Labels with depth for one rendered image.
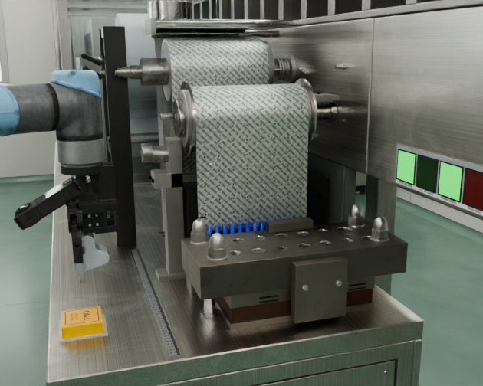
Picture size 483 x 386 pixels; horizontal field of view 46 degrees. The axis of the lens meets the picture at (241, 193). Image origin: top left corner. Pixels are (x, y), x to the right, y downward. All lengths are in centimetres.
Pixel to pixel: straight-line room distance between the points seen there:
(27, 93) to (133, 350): 44
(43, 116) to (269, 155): 46
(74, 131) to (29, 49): 571
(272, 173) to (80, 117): 42
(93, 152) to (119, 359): 34
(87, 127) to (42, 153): 579
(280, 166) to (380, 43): 31
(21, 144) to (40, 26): 128
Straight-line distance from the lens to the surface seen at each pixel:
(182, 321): 108
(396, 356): 113
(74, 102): 94
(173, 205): 122
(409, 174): 102
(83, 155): 96
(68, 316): 109
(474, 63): 90
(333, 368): 107
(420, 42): 100
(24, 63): 665
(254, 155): 115
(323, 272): 103
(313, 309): 105
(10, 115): 91
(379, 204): 146
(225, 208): 116
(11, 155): 676
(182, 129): 114
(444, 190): 94
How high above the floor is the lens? 138
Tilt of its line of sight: 14 degrees down
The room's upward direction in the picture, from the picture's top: straight up
